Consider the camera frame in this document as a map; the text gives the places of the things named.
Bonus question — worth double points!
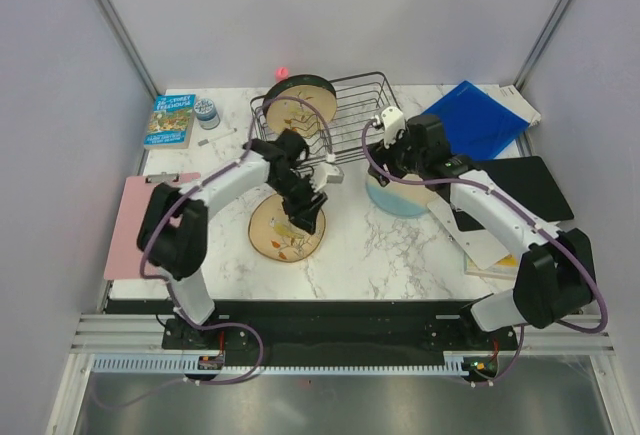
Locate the yellow book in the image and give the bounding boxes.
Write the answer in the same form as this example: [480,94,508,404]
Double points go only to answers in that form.
[464,255,518,281]

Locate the white cable duct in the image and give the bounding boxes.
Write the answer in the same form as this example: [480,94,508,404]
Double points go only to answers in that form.
[91,353,485,376]

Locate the blue folder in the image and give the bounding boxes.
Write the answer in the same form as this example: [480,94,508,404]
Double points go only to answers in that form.
[424,81,529,161]

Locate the pink clipboard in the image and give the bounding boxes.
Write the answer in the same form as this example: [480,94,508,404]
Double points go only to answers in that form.
[104,172,200,281]

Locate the beige bird plate front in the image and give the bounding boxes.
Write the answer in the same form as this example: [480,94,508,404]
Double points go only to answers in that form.
[263,83,337,138]

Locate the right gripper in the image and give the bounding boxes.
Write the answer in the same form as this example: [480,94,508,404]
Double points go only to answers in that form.
[365,123,426,188]

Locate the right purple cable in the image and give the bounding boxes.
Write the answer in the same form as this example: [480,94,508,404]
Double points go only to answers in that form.
[362,119,610,389]

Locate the cream and blue plate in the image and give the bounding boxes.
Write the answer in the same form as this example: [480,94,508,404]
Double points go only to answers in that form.
[365,175,439,219]

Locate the blue treehouse book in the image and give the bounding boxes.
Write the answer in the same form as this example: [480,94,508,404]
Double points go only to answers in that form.
[143,94,196,150]

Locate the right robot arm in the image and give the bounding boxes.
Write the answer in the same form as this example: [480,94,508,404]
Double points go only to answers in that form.
[362,107,609,349]

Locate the white paper sheets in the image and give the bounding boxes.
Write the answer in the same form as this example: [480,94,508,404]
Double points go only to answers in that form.
[487,85,542,126]

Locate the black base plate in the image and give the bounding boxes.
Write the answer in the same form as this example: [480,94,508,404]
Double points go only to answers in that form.
[160,299,521,369]

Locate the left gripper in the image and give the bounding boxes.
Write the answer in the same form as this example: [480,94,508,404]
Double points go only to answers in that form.
[267,170,326,235]

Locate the black wire dish rack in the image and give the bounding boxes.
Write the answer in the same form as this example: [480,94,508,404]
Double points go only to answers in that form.
[250,71,399,169]

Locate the pink cap bottle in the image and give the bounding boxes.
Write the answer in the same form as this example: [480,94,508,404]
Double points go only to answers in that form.
[275,67,289,82]

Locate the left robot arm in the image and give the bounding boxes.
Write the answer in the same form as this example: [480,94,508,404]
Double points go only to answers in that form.
[136,129,327,348]

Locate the small blue lid jar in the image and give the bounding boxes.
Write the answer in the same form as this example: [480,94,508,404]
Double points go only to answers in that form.
[194,98,220,130]

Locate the beige bird plate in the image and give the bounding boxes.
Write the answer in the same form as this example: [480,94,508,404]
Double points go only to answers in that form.
[263,83,337,138]
[248,194,326,263]

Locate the dark teal plate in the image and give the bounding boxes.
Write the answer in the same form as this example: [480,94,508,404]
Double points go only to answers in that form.
[263,74,336,106]

